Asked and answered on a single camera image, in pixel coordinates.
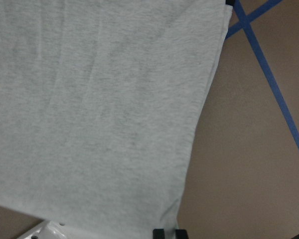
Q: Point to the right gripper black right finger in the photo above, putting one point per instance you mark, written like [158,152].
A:
[181,234]

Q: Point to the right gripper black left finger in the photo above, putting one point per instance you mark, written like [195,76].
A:
[158,234]

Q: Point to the grey cartoon print t-shirt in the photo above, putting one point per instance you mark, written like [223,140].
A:
[99,102]

